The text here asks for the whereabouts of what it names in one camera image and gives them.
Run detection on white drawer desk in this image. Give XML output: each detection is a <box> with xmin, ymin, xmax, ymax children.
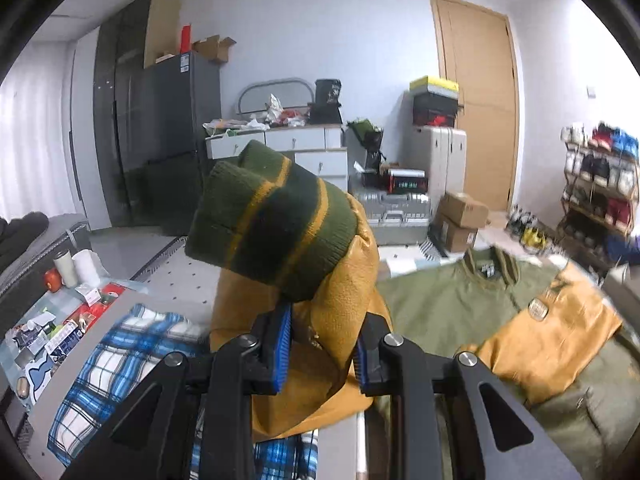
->
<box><xmin>205</xmin><ymin>125</ymin><xmax>348</xmax><ymax>192</ymax></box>

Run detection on open cardboard box on fridge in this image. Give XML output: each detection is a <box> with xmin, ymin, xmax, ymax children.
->
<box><xmin>192</xmin><ymin>35</ymin><xmax>236</xmax><ymax>64</ymax></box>

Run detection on wooden shoe rack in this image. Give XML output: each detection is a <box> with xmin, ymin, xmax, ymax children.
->
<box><xmin>556</xmin><ymin>122</ymin><xmax>639</xmax><ymax>275</ymax></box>

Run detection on silver aluminium suitcase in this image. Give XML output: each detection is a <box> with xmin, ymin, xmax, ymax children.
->
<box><xmin>352</xmin><ymin>188</ymin><xmax>433</xmax><ymax>246</ymax></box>

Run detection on lower cardboard box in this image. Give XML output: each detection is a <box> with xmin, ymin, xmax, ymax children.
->
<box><xmin>435</xmin><ymin>214</ymin><xmax>477</xmax><ymax>252</ymax></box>

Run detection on black red box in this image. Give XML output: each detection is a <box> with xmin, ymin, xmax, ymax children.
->
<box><xmin>383</xmin><ymin>168</ymin><xmax>428</xmax><ymax>194</ymax></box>

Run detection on stacked shoe boxes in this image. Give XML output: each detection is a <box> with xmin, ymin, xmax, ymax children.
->
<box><xmin>409</xmin><ymin>76</ymin><xmax>461</xmax><ymax>128</ymax></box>

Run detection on blue plaid shirt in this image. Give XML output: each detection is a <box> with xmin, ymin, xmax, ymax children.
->
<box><xmin>46</xmin><ymin>302</ymin><xmax>321</xmax><ymax>480</ymax></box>

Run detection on upper cardboard box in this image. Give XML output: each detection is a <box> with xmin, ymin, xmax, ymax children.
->
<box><xmin>438</xmin><ymin>191</ymin><xmax>489</xmax><ymax>229</ymax></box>

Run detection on black coffee machine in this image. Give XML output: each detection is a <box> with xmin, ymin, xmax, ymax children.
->
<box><xmin>308</xmin><ymin>79</ymin><xmax>343</xmax><ymax>125</ymax></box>

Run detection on green and mustard varsity jacket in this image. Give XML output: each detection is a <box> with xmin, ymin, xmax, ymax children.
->
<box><xmin>186</xmin><ymin>141</ymin><xmax>639</xmax><ymax>479</ymax></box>

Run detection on black refrigerator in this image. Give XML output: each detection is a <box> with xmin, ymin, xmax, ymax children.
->
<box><xmin>92</xmin><ymin>51</ymin><xmax>222</xmax><ymax>229</ymax></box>

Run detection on wooden door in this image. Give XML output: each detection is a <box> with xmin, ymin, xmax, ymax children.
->
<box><xmin>431</xmin><ymin>0</ymin><xmax>520</xmax><ymax>211</ymax></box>

